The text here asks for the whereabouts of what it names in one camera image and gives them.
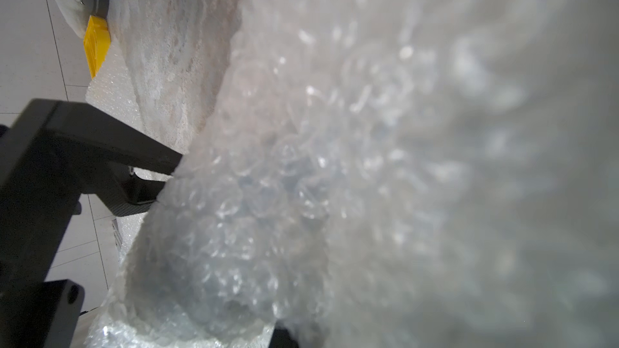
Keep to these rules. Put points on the clear bubble wrap sheet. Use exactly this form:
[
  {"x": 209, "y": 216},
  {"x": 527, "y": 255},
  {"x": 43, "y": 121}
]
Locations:
[{"x": 374, "y": 173}]

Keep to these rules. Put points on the yellow plastic triangular frame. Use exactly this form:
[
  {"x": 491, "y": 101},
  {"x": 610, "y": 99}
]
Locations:
[{"x": 97, "y": 42}]

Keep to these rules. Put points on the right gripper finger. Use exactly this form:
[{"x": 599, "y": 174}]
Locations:
[{"x": 282, "y": 338}]

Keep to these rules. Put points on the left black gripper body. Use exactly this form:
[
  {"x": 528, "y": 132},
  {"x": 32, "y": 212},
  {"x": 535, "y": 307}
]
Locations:
[{"x": 54, "y": 153}]

